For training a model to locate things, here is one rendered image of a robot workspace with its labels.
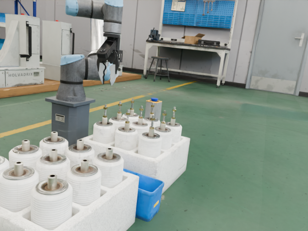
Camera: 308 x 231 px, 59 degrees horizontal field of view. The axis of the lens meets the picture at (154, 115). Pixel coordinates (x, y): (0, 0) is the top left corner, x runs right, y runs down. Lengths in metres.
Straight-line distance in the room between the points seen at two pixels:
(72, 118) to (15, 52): 1.97
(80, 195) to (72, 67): 0.80
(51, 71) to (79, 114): 2.35
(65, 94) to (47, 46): 2.38
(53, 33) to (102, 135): 2.64
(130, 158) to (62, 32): 2.74
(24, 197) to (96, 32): 1.00
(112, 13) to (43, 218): 0.80
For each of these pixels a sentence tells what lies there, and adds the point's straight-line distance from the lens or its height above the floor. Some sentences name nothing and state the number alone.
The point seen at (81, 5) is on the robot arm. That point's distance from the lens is 1.26.
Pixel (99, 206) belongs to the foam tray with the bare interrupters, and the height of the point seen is 0.18.
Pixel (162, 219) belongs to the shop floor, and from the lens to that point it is 1.07.
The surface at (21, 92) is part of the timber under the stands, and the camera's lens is 3.10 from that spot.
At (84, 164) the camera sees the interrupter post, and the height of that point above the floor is 0.27.
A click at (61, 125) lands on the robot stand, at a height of 0.17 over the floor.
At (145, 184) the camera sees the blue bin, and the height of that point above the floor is 0.09.
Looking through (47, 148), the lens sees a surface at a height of 0.24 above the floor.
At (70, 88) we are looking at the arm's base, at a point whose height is 0.37.
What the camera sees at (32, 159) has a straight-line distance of 0.93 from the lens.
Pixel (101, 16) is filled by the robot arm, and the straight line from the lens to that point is 1.28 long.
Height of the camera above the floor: 0.60
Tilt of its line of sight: 14 degrees down
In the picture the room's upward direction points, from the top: 6 degrees clockwise
